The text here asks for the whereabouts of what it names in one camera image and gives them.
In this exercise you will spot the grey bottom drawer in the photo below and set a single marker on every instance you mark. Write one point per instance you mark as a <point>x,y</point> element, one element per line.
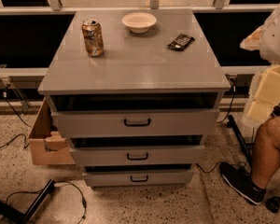
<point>138,178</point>

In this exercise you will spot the black metal stand leg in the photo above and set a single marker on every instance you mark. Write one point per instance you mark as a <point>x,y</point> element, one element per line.
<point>19,207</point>

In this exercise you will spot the grey top drawer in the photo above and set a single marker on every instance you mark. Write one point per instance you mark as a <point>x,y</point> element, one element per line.
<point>147,123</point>

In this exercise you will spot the gold soda can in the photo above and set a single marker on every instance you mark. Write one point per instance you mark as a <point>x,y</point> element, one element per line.
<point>93,38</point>

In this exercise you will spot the grey drawer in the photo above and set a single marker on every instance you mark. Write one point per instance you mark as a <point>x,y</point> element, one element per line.
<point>147,123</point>
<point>138,178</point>
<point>121,156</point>

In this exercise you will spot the person's bare leg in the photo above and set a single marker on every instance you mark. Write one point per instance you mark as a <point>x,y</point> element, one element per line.
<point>266,152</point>

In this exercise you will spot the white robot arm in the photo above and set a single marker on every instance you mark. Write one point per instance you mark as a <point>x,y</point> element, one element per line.
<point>264,91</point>

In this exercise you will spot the black sneaker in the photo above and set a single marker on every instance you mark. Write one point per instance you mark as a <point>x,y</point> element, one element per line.
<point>241,183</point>

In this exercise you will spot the white paper bowl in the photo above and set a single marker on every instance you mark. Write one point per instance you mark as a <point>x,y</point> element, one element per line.
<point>139,22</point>

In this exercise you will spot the grey drawer cabinet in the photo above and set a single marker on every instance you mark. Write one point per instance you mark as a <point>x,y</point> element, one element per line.
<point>136,73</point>

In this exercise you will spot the brown cardboard box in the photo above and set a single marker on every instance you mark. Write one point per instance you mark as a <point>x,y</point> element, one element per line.
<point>47,147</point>

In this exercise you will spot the black tripod leg right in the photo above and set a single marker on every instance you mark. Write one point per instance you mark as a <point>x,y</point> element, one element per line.
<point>244,147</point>

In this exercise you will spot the black snack wrapper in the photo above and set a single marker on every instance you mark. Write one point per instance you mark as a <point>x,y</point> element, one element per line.
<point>181,42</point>

